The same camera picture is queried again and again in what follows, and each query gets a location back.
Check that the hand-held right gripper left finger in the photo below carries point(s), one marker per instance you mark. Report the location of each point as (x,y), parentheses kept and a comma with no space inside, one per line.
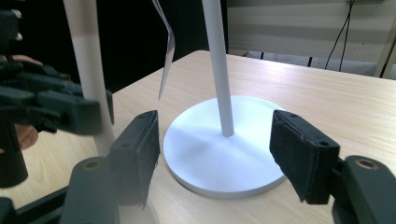
(135,161)

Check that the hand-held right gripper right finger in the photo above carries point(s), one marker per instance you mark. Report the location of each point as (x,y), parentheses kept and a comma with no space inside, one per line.
(303,155)

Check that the white utensil hook stand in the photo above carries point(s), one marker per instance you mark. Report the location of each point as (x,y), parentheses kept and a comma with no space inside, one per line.
(224,155)

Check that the black curtain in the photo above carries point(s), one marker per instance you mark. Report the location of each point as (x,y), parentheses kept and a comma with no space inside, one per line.
(134,37)

